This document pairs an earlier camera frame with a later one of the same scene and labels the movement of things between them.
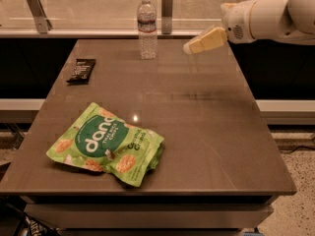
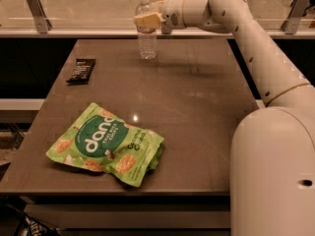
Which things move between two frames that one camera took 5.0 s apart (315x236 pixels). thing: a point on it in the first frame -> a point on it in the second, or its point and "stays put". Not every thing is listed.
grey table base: (152, 215) stays put
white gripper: (236, 23) -> (172, 12)
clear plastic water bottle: (148, 29) stays put
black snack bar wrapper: (82, 72) stays put
